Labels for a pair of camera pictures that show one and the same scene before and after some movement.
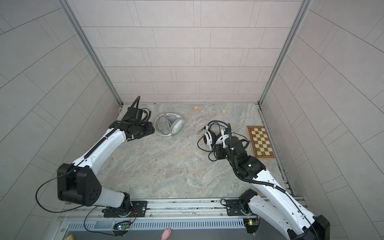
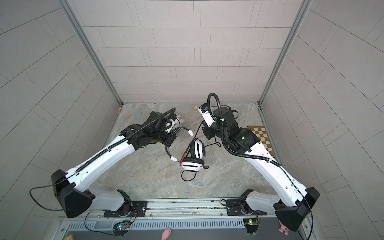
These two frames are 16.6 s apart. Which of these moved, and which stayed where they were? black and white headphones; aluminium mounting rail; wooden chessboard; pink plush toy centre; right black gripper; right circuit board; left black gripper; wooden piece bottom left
Moved: right black gripper; black and white headphones; left black gripper
Stayed: wooden piece bottom left; right circuit board; pink plush toy centre; wooden chessboard; aluminium mounting rail
